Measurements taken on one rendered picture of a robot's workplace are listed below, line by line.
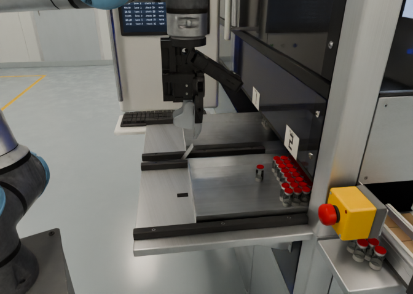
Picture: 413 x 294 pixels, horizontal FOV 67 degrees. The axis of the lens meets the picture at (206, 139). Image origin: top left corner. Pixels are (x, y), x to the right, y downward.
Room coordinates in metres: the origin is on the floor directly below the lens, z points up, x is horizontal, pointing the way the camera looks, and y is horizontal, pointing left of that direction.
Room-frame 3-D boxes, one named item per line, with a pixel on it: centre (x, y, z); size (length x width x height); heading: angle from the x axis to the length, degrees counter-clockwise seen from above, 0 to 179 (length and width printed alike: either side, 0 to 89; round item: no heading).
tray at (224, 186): (0.70, -0.13, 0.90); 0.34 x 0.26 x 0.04; 97
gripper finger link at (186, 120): (0.60, 0.04, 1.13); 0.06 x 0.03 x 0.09; 97
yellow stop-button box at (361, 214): (0.47, -0.28, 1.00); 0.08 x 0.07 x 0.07; 97
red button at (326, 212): (0.46, -0.23, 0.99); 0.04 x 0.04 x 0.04; 7
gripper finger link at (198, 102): (0.59, 0.02, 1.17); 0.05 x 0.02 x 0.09; 7
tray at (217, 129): (1.04, -0.09, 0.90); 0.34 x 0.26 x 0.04; 97
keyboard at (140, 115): (1.37, 0.20, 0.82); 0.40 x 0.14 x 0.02; 97
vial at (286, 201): (0.63, -0.20, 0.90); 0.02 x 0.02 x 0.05
